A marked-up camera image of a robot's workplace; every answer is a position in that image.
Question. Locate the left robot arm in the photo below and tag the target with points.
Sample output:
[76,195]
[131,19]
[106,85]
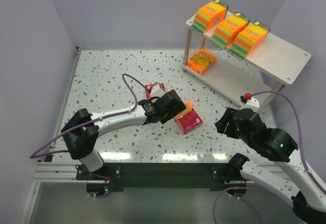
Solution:
[84,128]

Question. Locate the Sponge Daddy yellow green box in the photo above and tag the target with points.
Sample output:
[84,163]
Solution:
[248,39]

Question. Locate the Scrub Daddy yellow sponge box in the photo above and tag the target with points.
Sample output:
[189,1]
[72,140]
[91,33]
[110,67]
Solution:
[201,61]

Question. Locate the Sponge Daddy multipack box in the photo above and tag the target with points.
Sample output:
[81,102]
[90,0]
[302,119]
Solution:
[226,31]
[209,16]

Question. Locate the pink Scrub Mommy box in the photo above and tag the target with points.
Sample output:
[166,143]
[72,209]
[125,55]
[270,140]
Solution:
[188,119]

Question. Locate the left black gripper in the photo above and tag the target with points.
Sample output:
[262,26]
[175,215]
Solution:
[172,104]

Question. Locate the aluminium frame rail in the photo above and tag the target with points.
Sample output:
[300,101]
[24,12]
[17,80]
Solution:
[46,170]

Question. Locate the orange Scrub Daddy box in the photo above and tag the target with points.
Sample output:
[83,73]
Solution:
[148,90]

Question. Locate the white two-tier shelf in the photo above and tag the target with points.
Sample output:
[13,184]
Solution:
[275,57]

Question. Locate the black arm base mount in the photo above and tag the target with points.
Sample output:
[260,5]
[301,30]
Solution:
[212,176]

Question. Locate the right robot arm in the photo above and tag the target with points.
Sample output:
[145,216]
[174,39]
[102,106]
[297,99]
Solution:
[300,192]

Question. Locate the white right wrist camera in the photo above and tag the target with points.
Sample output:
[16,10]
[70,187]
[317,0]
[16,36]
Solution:
[249,102]

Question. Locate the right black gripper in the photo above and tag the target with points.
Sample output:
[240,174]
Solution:
[229,123]

